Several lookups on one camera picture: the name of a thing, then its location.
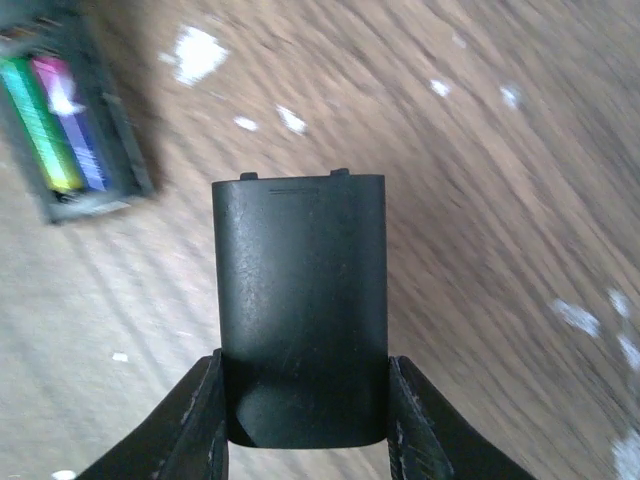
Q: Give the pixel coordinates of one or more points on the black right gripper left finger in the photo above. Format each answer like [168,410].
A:
[184,437]

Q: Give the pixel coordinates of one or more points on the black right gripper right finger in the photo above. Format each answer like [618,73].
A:
[429,439]

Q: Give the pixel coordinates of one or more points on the black battery compartment cover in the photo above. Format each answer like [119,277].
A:
[301,268]

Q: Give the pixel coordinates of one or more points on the black remote control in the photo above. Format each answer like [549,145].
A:
[59,29]

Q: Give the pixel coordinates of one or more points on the green AAA battery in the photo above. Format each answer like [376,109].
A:
[50,149]

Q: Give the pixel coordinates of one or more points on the purple AAA battery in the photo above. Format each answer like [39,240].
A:
[65,103]

